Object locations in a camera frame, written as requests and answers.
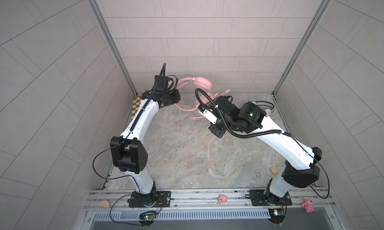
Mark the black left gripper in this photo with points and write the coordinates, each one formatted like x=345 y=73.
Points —
x=176 y=97

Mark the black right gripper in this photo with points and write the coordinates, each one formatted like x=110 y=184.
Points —
x=216 y=131

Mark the white black headphones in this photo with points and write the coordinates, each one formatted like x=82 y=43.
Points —
x=267 y=106

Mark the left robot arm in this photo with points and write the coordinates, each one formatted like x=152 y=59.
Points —
x=128 y=152

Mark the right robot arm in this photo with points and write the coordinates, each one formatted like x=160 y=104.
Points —
x=302 y=167

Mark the wooden folded chess board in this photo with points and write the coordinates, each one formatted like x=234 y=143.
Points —
x=136 y=105

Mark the wooden block right front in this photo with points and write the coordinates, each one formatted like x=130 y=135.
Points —
x=274 y=170

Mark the pink pig toy centre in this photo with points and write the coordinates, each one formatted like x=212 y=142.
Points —
x=222 y=198

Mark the pink pig toy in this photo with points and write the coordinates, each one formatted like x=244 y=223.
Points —
x=222 y=198
x=308 y=205

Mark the right circuit board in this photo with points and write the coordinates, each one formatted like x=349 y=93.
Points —
x=277 y=216

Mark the circuit board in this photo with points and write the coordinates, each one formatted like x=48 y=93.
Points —
x=277 y=216
x=148 y=216

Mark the left circuit board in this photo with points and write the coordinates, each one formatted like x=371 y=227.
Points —
x=148 y=216

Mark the round wooden piece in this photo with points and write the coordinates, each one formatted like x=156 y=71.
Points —
x=105 y=204

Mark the pink pig toy right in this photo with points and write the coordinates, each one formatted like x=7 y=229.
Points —
x=308 y=205

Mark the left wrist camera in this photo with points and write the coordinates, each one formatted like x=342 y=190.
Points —
x=161 y=83

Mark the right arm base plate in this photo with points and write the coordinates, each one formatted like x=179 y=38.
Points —
x=258 y=197

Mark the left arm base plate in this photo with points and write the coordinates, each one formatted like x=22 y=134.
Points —
x=150 y=200

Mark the aluminium rail frame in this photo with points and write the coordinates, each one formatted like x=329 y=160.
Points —
x=202 y=204

